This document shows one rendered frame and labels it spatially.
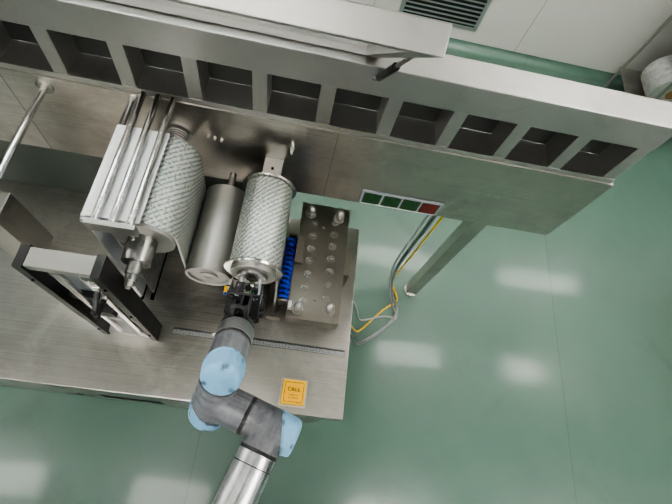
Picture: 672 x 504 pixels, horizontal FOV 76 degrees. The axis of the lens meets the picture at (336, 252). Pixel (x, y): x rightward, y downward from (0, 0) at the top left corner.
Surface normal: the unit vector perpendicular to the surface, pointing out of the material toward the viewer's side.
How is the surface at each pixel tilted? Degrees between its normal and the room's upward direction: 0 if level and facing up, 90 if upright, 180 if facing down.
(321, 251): 0
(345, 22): 49
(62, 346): 0
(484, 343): 0
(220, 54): 90
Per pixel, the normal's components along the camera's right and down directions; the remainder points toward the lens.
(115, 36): -0.10, 0.90
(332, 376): 0.16, -0.40
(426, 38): 0.03, 0.41
